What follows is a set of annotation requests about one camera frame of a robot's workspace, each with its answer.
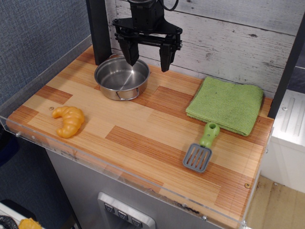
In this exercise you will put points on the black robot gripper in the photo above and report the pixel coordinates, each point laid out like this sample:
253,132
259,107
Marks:
148,26

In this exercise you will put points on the green and grey toy spatula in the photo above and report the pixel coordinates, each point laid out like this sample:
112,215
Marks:
199,154

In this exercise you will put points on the green folded towel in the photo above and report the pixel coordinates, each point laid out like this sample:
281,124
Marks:
234,107

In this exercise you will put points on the stainless steel pot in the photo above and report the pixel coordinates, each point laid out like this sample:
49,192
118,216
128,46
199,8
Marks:
120,81

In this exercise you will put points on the orange toy croissant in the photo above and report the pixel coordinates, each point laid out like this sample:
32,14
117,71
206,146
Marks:
72,119

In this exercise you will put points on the grey toy fridge cabinet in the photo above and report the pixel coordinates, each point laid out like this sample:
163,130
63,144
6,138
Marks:
175,197

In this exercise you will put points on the silver dispenser button panel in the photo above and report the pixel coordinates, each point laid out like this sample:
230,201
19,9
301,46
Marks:
130,218

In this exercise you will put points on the white metal cabinet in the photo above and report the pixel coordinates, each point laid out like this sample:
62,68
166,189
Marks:
284,160

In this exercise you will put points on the clear acrylic edge guard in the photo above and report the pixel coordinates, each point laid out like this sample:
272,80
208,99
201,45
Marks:
155,124

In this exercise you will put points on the yellow object bottom left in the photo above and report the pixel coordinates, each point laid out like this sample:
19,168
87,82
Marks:
29,224

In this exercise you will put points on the black vertical post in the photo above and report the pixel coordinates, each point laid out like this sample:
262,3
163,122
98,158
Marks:
99,28

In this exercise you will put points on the dark right vertical post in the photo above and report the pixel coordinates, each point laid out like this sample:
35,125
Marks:
288,70

